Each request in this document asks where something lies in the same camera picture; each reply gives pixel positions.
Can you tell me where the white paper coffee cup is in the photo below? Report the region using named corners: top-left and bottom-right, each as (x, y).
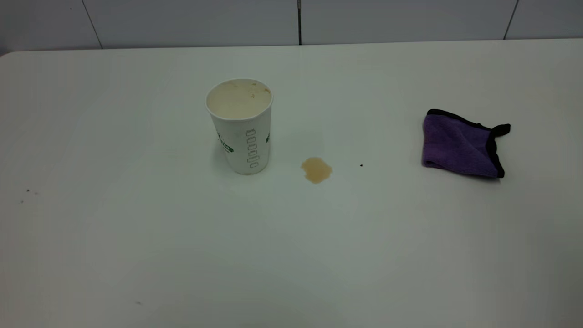
top-left (205, 78), bottom-right (274, 175)

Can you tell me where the purple cloth with black trim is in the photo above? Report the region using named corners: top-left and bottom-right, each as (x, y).
top-left (421, 109), bottom-right (511, 179)

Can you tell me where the brown coffee spill stain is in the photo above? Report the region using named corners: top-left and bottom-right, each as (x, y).
top-left (301, 157), bottom-right (333, 185)

